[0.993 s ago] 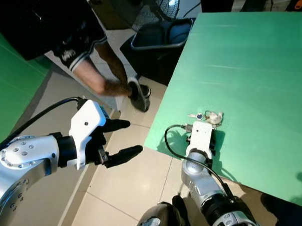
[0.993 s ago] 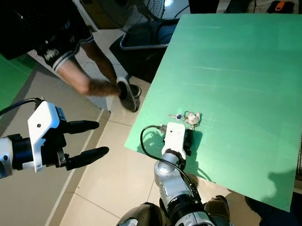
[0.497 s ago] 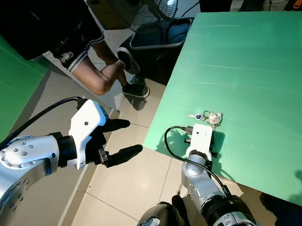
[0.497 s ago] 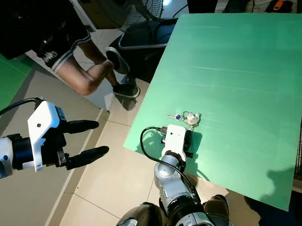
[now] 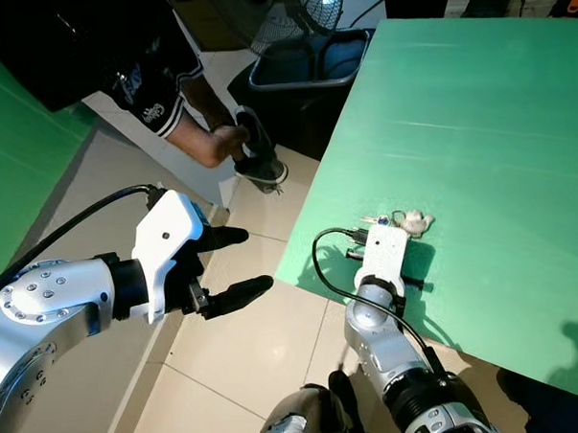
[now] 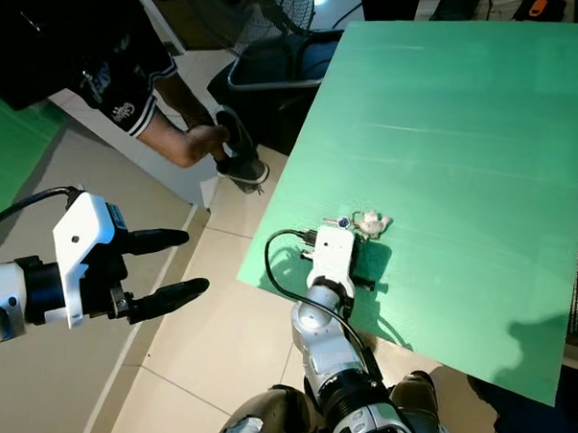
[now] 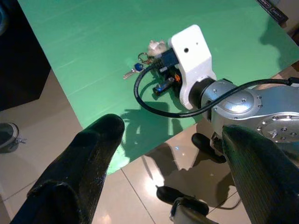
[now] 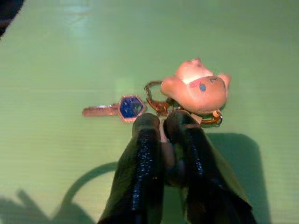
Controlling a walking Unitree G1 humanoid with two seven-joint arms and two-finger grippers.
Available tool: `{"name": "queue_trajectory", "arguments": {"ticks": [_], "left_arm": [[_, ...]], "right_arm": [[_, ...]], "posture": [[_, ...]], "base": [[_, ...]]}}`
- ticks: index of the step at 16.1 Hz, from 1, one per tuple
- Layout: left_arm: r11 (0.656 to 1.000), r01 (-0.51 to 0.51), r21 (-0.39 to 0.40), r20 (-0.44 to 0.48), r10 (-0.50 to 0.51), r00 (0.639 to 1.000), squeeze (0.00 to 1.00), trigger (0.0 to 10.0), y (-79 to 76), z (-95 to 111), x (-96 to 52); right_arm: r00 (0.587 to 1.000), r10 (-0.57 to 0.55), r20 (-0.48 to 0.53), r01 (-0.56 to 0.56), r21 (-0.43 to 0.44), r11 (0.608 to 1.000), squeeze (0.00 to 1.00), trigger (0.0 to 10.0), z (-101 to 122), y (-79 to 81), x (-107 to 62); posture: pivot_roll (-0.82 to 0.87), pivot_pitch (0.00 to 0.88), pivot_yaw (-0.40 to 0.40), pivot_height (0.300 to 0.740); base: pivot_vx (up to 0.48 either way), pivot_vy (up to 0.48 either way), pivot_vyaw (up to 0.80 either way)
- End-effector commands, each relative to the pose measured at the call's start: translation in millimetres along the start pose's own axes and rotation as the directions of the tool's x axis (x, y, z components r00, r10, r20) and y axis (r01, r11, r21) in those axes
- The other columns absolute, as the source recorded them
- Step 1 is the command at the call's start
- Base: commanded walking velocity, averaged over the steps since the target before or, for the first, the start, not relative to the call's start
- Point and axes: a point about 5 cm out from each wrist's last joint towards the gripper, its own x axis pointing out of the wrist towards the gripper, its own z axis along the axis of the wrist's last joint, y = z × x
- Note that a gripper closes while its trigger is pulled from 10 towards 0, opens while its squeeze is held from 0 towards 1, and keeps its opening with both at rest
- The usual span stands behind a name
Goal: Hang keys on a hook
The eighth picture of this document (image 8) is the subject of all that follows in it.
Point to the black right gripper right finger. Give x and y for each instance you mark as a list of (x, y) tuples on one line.
[(198, 168)]

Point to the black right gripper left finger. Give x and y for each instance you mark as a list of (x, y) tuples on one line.
[(144, 168)]

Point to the copper key with blue head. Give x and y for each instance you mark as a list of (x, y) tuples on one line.
[(130, 108)]

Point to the copper lobster clasp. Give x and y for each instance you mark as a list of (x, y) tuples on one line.
[(213, 120)]

